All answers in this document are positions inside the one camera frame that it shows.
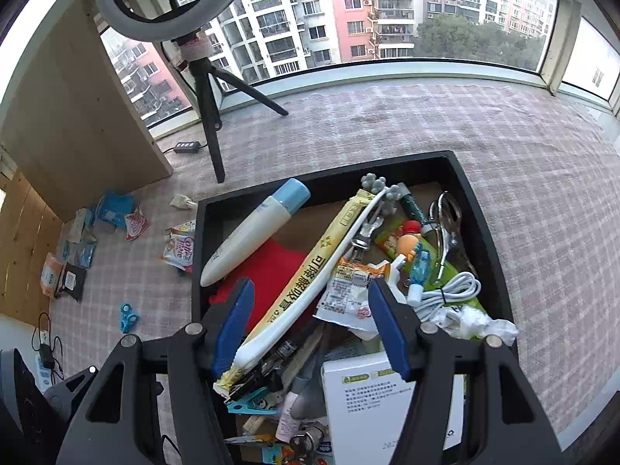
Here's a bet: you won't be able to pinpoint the white small packet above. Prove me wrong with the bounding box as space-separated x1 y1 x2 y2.
67 208 91 243

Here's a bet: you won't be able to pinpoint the colourful printed packet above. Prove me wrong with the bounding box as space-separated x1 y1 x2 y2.
225 433 335 465

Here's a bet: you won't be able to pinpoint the black pouch white label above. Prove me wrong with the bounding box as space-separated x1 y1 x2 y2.
57 262 88 302

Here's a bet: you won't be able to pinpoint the pink plaid blanket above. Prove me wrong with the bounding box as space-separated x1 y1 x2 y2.
48 82 620 465

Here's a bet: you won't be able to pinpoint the metal scissors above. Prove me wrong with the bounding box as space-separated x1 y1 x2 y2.
429 192 463 286

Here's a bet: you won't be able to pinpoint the black tripod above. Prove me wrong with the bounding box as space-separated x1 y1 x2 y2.
172 29 290 184

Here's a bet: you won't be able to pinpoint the light blue small packet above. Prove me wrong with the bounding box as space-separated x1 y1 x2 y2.
72 239 98 269

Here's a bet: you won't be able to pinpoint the white window frame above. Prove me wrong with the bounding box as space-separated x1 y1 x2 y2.
97 0 620 129

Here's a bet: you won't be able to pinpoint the long yellow stick packet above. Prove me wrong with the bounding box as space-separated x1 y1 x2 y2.
213 190 379 395

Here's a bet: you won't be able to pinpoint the green packet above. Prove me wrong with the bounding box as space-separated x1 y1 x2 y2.
375 223 485 312

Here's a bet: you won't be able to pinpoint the small silver metal tool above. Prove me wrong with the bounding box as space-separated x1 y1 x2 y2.
353 213 384 263

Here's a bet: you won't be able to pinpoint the orange white tissue pack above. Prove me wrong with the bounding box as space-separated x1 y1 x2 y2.
41 253 64 298

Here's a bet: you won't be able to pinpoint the white coiled usb cable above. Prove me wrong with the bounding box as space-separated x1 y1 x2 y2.
414 271 482 323

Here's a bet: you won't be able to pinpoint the white creamer packet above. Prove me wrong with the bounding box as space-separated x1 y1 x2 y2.
162 223 197 272

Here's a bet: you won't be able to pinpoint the orange snack sachet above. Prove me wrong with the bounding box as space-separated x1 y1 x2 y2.
334 258 393 296

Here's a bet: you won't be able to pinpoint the black container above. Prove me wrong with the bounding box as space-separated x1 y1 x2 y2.
190 150 519 465

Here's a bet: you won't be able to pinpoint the black metal hand tool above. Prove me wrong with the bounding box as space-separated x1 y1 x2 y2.
227 327 325 400

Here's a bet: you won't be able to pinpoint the toy figure red hat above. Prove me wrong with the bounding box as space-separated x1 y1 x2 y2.
397 219 429 262

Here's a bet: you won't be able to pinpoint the blue foil packet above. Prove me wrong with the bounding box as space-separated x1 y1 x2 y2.
94 191 135 228

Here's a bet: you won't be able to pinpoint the apartment buildings outside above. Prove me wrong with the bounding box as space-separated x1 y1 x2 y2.
104 0 558 122

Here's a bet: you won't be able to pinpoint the white shoehorn grey knobs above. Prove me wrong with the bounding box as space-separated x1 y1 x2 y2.
231 173 410 370

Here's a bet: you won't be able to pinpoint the teal ring-handled clip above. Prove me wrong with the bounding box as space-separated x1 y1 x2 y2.
119 303 141 334

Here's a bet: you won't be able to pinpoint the plywood board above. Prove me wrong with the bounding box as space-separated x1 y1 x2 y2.
0 0 174 224

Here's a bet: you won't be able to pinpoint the crumpled white plastic wrap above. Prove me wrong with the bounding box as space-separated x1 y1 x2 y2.
430 306 519 347

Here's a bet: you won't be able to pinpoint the small clear blue bottle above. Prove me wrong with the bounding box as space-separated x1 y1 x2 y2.
406 247 433 306

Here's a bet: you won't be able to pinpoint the white sachet red label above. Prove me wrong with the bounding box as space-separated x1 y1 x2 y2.
315 276 383 340

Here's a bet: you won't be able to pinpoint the red cloth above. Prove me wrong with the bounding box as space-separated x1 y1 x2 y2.
209 241 315 335

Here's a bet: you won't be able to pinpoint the black power adapter with cable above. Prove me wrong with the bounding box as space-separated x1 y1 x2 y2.
31 312 66 381

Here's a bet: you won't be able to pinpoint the white cardboard box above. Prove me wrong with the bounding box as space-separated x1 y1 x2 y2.
321 349 466 465

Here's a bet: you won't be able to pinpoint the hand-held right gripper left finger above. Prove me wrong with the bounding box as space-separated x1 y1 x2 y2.
55 277 257 465

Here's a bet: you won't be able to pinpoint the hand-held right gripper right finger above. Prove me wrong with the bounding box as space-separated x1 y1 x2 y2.
367 277 565 465

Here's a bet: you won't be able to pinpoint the white sunscreen tube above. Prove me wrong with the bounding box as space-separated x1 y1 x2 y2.
200 178 312 288

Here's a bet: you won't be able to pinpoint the pine wood panel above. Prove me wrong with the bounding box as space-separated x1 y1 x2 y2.
0 169 64 323

